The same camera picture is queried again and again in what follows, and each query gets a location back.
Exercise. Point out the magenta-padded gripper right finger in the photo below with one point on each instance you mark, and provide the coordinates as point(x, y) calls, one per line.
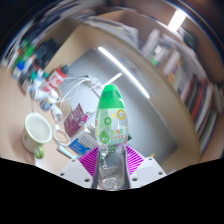
point(150, 170)

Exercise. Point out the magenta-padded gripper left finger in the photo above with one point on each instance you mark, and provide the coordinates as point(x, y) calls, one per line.
point(75, 171)

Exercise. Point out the clear bottle with green cap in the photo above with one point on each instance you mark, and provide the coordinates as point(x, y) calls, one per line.
point(111, 133)

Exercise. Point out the blue and white carton box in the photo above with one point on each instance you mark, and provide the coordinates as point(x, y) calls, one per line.
point(81, 143)

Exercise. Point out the magenta foil pouch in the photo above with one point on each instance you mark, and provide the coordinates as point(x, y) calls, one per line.
point(75, 121)

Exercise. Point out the white mug with green rim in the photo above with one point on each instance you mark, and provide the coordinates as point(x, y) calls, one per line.
point(35, 131)

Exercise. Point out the red and white canister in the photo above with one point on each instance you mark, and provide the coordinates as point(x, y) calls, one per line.
point(54, 80)

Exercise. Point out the long white light strip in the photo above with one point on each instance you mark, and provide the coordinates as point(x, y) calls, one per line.
point(123, 71)

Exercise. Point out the short white tube lamp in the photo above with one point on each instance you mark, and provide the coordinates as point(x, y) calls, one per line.
point(176, 20)

